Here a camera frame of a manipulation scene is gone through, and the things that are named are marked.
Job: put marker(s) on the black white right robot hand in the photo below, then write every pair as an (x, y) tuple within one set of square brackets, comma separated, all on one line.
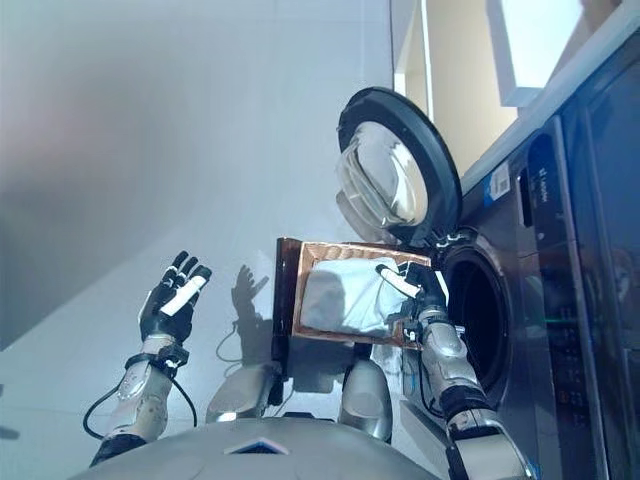
[(425, 285)]

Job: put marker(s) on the washer detergent drawer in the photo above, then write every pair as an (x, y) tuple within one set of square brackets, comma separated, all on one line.
[(529, 185)]

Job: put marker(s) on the wicker laundry basket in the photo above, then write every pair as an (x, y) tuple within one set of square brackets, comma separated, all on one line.
[(360, 250)]

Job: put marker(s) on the white basket liner cloth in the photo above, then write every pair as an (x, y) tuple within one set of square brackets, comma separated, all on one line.
[(350, 300)]

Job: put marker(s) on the round glass washer door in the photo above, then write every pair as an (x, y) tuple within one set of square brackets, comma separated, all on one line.
[(395, 160)]

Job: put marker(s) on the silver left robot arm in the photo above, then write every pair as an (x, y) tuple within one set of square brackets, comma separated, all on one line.
[(145, 395)]

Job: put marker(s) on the blue white washer sticker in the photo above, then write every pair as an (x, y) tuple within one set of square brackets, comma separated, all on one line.
[(497, 184)]

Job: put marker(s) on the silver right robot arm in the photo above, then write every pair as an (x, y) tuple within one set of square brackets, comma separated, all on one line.
[(465, 400)]

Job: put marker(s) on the silver left robot leg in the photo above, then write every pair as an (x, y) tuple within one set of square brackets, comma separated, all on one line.
[(240, 392)]

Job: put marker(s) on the grey robot torso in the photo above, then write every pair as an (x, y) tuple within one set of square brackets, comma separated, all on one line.
[(250, 455)]

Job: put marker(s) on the grey front-load washing machine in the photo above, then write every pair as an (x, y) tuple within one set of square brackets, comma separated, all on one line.
[(560, 300)]

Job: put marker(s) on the white wall cabinet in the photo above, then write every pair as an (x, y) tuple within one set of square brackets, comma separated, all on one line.
[(530, 50)]

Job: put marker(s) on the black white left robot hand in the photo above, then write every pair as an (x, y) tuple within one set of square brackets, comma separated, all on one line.
[(167, 315)]

